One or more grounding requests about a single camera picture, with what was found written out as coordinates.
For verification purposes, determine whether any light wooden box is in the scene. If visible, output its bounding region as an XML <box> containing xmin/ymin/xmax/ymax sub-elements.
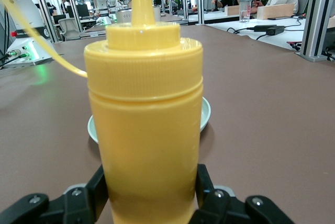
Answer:
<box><xmin>258</xmin><ymin>4</ymin><xmax>295</xmax><ymax>20</ymax></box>

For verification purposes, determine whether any black adapter cable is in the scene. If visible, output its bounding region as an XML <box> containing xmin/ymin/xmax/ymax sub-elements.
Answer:
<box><xmin>226</xmin><ymin>26</ymin><xmax>256</xmax><ymax>35</ymax></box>

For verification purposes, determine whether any yellow squeeze bottle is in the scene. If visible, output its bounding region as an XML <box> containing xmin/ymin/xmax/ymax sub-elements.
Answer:
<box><xmin>0</xmin><ymin>0</ymin><xmax>204</xmax><ymax>224</ymax></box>

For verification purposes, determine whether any clear water bottle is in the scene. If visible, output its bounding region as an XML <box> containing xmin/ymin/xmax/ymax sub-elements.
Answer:
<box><xmin>238</xmin><ymin>0</ymin><xmax>253</xmax><ymax>23</ymax></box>

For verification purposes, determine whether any beige toaster chrome top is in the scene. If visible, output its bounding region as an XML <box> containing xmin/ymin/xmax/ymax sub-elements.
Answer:
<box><xmin>115</xmin><ymin>6</ymin><xmax>162</xmax><ymax>25</ymax></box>

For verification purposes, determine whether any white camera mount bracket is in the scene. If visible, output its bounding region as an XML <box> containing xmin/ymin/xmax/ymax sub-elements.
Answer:
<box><xmin>295</xmin><ymin>50</ymin><xmax>335</xmax><ymax>63</ymax></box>

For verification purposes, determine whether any pale green plate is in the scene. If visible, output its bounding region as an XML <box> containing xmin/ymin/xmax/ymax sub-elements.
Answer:
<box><xmin>87</xmin><ymin>97</ymin><xmax>211</xmax><ymax>145</ymax></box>

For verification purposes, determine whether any grey office chair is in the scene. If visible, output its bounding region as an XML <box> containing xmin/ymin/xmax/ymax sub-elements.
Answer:
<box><xmin>59</xmin><ymin>17</ymin><xmax>81</xmax><ymax>40</ymax></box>

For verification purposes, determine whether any black base connector cable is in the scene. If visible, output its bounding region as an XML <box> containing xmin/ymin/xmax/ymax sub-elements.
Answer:
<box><xmin>0</xmin><ymin>55</ymin><xmax>27</xmax><ymax>69</ymax></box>
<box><xmin>0</xmin><ymin>51</ymin><xmax>16</xmax><ymax>64</ymax></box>

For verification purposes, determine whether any grey aluminium camera post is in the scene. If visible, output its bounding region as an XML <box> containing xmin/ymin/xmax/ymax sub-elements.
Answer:
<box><xmin>303</xmin><ymin>0</ymin><xmax>335</xmax><ymax>57</ymax></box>

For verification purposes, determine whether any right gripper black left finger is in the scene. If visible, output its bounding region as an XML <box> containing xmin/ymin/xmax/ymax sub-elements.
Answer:
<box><xmin>0</xmin><ymin>163</ymin><xmax>109</xmax><ymax>224</ymax></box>

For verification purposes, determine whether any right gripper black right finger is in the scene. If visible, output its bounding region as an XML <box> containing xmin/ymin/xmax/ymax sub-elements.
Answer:
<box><xmin>189</xmin><ymin>163</ymin><xmax>294</xmax><ymax>224</ymax></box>

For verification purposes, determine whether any black power adapter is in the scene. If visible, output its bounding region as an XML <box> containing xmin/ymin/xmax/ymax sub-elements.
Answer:
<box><xmin>253</xmin><ymin>24</ymin><xmax>285</xmax><ymax>36</ymax></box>

